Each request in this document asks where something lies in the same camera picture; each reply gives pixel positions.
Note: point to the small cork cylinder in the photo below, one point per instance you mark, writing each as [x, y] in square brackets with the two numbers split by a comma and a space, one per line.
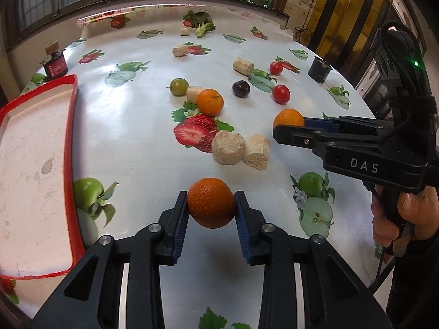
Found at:
[180, 51]

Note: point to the dark purple plum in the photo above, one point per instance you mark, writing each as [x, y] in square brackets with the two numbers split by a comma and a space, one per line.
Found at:
[241, 89]

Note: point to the red tomato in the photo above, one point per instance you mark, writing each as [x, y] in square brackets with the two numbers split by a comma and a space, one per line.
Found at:
[276, 68]
[281, 94]

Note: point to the tiny cork by vegetable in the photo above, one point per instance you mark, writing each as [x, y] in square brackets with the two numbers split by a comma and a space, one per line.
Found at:
[184, 31]

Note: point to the small cork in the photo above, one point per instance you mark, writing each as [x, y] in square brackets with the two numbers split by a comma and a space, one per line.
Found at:
[192, 93]

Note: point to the person's right hand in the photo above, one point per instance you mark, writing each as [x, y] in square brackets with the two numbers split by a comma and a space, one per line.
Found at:
[422, 212]

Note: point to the small mandarin orange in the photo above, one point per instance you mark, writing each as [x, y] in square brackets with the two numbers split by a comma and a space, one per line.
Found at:
[210, 102]

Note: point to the large round cork piece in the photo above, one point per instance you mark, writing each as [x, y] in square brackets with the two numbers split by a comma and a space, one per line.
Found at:
[228, 148]

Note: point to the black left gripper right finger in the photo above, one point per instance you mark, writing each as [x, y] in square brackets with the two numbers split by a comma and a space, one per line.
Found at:
[249, 222]

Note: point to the cork on motor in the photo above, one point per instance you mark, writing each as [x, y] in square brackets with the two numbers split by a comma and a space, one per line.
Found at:
[52, 47]

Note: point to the black cylinder device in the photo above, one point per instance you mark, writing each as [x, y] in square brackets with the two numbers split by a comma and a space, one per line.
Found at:
[319, 70]

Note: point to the red labelled black motor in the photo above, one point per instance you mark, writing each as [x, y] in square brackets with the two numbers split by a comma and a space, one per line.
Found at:
[55, 66]

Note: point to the cut cork wedge piece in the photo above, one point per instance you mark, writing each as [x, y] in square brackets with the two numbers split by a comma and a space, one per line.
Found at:
[257, 151]

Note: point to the ridged cork cylinder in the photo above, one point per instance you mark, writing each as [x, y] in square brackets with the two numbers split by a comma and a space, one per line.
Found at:
[243, 66]

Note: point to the green leafy vegetable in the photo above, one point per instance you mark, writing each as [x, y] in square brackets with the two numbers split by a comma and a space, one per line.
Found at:
[200, 21]

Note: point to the red rimmed white tray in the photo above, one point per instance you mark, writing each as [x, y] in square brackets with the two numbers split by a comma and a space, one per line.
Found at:
[40, 232]

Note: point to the large orange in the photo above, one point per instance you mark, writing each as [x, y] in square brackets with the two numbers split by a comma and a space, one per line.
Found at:
[211, 203]

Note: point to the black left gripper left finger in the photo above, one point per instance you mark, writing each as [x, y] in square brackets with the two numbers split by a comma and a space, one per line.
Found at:
[174, 223]

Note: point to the green grape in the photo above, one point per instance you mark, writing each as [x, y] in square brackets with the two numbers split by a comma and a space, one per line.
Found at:
[178, 87]

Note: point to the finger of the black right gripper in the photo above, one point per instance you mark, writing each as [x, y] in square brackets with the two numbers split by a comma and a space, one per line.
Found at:
[342, 125]
[297, 136]

